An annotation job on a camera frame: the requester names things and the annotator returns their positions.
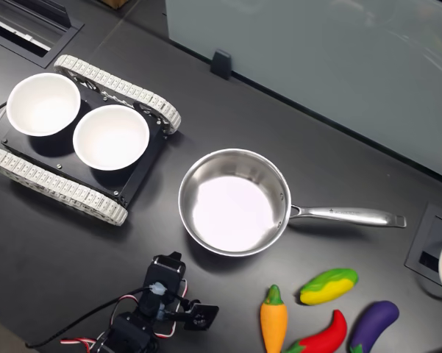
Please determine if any frosted glass partition panel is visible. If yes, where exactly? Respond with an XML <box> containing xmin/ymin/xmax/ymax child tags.
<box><xmin>164</xmin><ymin>0</ymin><xmax>442</xmax><ymax>183</ymax></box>

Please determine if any red toy chilli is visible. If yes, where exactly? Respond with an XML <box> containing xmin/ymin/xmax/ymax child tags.
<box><xmin>282</xmin><ymin>309</ymin><xmax>349</xmax><ymax>353</ymax></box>

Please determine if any tracked vehicle with white tracks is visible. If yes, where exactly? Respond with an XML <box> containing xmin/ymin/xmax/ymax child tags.
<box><xmin>0</xmin><ymin>54</ymin><xmax>182</xmax><ymax>227</ymax></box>

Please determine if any white bowl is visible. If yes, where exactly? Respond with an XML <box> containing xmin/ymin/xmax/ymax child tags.
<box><xmin>6</xmin><ymin>72</ymin><xmax>82</xmax><ymax>138</ymax></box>
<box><xmin>72</xmin><ymin>104</ymin><xmax>151</xmax><ymax>171</ymax></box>

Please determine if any orange toy carrot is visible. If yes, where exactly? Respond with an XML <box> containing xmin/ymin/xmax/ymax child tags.
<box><xmin>260</xmin><ymin>284</ymin><xmax>289</xmax><ymax>353</ymax></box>

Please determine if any steel pan with long handle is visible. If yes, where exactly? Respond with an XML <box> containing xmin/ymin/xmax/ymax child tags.
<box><xmin>177</xmin><ymin>148</ymin><xmax>408</xmax><ymax>257</ymax></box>

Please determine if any black partition clip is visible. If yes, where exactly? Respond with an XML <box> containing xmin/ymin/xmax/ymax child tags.
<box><xmin>210</xmin><ymin>49</ymin><xmax>232</xmax><ymax>80</ymax></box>

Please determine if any black table cable hatch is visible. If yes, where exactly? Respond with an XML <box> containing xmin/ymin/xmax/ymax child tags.
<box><xmin>404</xmin><ymin>203</ymin><xmax>442</xmax><ymax>286</ymax></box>
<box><xmin>0</xmin><ymin>0</ymin><xmax>85</xmax><ymax>69</ymax></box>

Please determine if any purple toy aubergine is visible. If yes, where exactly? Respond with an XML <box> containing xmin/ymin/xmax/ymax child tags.
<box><xmin>349</xmin><ymin>300</ymin><xmax>401</xmax><ymax>353</ymax></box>

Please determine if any black gripper camera mount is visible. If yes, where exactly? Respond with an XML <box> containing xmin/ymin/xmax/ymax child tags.
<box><xmin>168</xmin><ymin>299</ymin><xmax>220</xmax><ymax>331</ymax></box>

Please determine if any long black camera cable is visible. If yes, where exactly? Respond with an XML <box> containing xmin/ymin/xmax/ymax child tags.
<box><xmin>24</xmin><ymin>286</ymin><xmax>155</xmax><ymax>349</ymax></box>

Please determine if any red white black servo wire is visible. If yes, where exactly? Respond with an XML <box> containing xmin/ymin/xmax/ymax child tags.
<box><xmin>156</xmin><ymin>318</ymin><xmax>179</xmax><ymax>341</ymax></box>
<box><xmin>60</xmin><ymin>336</ymin><xmax>101</xmax><ymax>351</ymax></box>

